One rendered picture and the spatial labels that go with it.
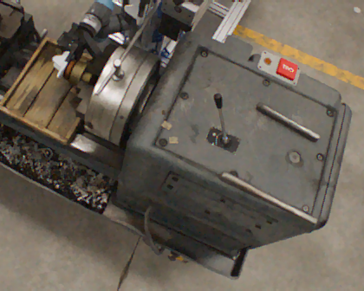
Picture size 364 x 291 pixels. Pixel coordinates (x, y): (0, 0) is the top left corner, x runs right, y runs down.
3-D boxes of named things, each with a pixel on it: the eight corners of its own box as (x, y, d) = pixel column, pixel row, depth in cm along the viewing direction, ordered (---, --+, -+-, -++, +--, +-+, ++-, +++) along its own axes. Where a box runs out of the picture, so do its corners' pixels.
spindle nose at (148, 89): (160, 88, 142) (165, 66, 121) (135, 141, 136) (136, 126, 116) (152, 85, 142) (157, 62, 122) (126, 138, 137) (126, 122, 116)
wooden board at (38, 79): (112, 70, 158) (112, 65, 155) (67, 146, 143) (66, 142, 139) (47, 42, 161) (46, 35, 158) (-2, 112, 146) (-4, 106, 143)
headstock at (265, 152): (302, 140, 152) (359, 95, 117) (269, 253, 132) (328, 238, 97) (169, 78, 159) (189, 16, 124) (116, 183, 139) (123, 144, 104)
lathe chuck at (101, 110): (149, 74, 149) (154, 35, 118) (112, 150, 141) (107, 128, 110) (127, 64, 150) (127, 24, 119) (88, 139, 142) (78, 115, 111)
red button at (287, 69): (295, 67, 120) (298, 65, 119) (291, 82, 118) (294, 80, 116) (278, 60, 121) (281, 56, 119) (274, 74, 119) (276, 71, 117)
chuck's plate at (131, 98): (158, 78, 148) (165, 41, 118) (120, 153, 140) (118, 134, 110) (149, 74, 149) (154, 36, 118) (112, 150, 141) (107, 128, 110)
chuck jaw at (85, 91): (111, 93, 127) (94, 122, 121) (110, 100, 131) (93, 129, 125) (81, 79, 128) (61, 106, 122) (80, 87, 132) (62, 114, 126)
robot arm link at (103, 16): (115, 13, 149) (116, -2, 142) (101, 33, 145) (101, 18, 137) (97, 5, 150) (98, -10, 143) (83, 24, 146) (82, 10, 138)
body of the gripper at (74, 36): (56, 54, 138) (74, 30, 143) (78, 65, 137) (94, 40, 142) (55, 42, 131) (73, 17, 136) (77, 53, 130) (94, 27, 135)
